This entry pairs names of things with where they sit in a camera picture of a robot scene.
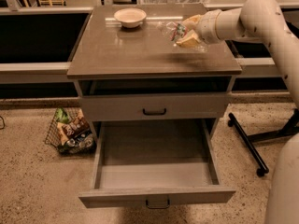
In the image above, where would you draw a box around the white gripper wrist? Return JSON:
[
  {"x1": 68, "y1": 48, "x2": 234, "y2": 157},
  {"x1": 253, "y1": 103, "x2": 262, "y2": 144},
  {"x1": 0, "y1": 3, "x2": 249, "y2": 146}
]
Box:
[{"x1": 176, "y1": 9, "x2": 221, "y2": 49}]

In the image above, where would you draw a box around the clear plastic water bottle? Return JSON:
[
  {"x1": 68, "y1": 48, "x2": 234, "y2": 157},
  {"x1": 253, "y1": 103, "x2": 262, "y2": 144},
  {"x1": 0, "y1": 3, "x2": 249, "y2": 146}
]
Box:
[{"x1": 156, "y1": 20, "x2": 209, "y2": 53}]

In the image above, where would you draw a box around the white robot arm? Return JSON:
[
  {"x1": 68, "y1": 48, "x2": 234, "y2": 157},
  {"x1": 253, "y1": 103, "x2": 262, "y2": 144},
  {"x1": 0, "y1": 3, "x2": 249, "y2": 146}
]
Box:
[{"x1": 176, "y1": 0, "x2": 299, "y2": 224}]

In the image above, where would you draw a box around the grey drawer cabinet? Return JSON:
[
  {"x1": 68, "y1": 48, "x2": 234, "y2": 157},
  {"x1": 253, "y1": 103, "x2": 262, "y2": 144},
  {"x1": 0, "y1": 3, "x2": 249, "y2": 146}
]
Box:
[{"x1": 67, "y1": 5, "x2": 241, "y2": 132}]

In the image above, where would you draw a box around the closed grey upper drawer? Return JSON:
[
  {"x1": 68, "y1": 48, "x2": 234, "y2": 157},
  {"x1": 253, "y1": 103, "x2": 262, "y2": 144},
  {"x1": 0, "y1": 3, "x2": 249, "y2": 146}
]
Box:
[{"x1": 79, "y1": 93, "x2": 229, "y2": 121}]

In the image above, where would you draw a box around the open grey lower drawer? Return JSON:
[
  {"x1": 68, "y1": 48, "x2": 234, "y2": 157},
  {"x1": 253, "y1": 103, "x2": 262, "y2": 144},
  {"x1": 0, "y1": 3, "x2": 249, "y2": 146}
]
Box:
[{"x1": 79, "y1": 119, "x2": 235, "y2": 208}]

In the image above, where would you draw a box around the white ceramic bowl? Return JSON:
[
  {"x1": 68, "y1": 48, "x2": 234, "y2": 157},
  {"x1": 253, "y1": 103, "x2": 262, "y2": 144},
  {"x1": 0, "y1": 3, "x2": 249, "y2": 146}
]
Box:
[{"x1": 114, "y1": 8, "x2": 147, "y2": 29}]

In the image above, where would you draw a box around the black wheeled stand base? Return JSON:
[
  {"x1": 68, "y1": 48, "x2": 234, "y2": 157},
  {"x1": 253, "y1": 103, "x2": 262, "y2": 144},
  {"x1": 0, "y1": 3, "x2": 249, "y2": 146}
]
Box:
[{"x1": 228, "y1": 109, "x2": 299, "y2": 177}]

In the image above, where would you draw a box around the green snack bag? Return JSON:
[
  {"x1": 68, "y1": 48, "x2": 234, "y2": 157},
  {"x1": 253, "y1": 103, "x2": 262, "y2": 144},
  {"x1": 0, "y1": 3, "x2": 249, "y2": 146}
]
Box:
[{"x1": 54, "y1": 108, "x2": 70, "y2": 124}]

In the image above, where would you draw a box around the brown snack bag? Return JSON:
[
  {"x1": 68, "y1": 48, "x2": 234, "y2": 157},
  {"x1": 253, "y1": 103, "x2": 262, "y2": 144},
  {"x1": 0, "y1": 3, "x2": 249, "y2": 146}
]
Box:
[{"x1": 62, "y1": 118, "x2": 89, "y2": 138}]

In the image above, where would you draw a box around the black upper drawer handle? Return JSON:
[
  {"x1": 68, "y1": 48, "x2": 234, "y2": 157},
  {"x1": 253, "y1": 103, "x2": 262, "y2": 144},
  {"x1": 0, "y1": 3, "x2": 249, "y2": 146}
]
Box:
[{"x1": 142, "y1": 108, "x2": 167, "y2": 116}]

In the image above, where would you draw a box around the black drawer handle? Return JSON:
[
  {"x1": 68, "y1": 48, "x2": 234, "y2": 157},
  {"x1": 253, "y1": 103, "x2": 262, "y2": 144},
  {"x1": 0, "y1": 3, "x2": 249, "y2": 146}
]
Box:
[
  {"x1": 142, "y1": 108, "x2": 167, "y2": 116},
  {"x1": 145, "y1": 199, "x2": 170, "y2": 210}
]

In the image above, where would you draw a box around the wire basket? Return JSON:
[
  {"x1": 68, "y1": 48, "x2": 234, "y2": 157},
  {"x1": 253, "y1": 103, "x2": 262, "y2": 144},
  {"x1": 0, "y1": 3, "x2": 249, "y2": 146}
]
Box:
[{"x1": 45, "y1": 107, "x2": 96, "y2": 155}]

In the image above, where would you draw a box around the black lower drawer handle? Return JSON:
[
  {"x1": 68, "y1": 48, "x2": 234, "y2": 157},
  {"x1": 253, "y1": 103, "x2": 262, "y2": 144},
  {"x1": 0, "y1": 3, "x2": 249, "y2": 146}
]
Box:
[{"x1": 145, "y1": 199, "x2": 170, "y2": 210}]

